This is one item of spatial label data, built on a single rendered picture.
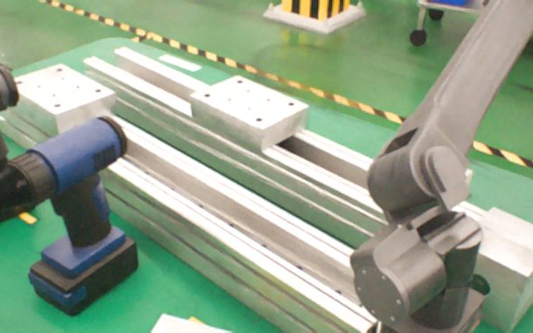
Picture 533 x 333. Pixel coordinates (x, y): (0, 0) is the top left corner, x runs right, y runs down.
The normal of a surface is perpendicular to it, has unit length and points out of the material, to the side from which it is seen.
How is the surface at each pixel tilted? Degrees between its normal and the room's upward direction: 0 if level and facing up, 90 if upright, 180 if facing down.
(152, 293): 0
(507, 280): 90
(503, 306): 90
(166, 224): 90
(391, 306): 92
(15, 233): 0
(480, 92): 49
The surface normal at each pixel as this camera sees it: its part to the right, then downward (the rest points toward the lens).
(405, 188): -0.65, 0.54
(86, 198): 0.77, 0.36
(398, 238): 0.48, -0.25
